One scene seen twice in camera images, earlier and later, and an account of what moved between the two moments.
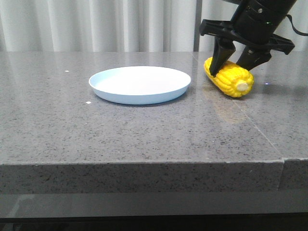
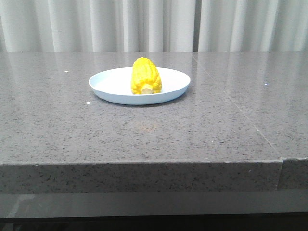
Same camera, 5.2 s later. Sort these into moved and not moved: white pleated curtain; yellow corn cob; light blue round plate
Moved: yellow corn cob
Not moved: light blue round plate; white pleated curtain
